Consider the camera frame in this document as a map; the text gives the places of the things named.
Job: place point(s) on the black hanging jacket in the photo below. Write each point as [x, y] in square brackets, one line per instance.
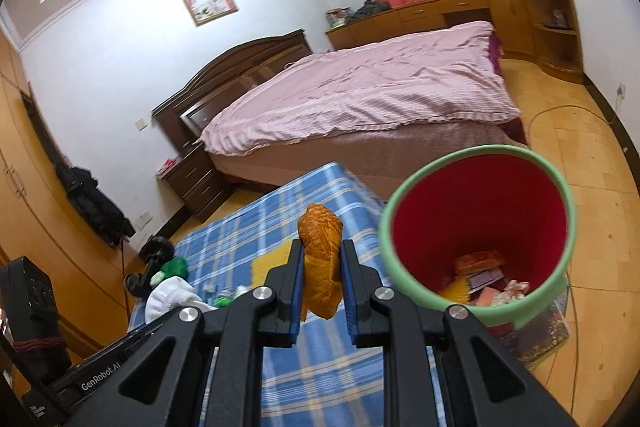
[101, 214]

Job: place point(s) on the dark wooden nightstand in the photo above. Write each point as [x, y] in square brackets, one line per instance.
[196, 181]

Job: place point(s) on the pink bed quilt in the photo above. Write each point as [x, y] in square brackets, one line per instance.
[434, 77]

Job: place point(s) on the corner wooden shelf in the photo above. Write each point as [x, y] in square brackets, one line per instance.
[556, 37]

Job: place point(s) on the dark clothes pile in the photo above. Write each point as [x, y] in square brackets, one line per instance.
[368, 9]

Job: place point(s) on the green head keychain figure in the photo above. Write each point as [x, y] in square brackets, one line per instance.
[224, 298]

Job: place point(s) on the white sock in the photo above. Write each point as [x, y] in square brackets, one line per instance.
[170, 294]

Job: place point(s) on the wooden wardrobe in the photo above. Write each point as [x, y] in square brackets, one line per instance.
[38, 221]

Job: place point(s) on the green clover toy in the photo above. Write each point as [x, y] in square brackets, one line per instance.
[176, 267]

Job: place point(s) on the dark wooden headboard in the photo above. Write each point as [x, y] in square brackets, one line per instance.
[230, 75]

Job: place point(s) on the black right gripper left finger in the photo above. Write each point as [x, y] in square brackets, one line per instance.
[196, 368]

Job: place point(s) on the long wooden sideboard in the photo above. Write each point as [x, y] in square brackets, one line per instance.
[509, 17]

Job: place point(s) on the orange clear snack packet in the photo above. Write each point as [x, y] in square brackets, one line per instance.
[477, 262]

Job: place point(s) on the orange wrapper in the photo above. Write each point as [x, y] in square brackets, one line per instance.
[321, 231]

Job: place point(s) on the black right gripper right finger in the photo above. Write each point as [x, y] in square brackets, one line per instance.
[440, 368]

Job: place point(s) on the blue plaid tablecloth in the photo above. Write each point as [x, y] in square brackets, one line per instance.
[323, 380]

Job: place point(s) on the green red trash bin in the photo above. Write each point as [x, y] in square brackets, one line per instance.
[500, 198]

